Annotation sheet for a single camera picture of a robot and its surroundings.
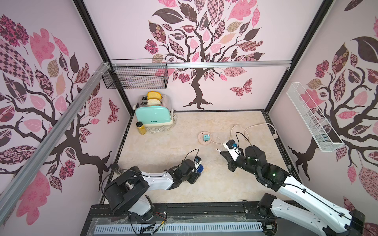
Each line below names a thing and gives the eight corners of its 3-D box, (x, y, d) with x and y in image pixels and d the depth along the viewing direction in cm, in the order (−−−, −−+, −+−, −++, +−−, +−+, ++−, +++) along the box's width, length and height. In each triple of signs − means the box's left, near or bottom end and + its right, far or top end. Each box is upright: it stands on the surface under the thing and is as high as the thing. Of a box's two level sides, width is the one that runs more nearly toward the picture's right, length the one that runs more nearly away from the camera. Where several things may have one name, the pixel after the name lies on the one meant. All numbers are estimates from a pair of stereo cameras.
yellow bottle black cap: (138, 134, 108) (134, 127, 101) (140, 128, 112) (136, 121, 105) (145, 134, 108) (142, 127, 101) (147, 128, 112) (143, 121, 105)
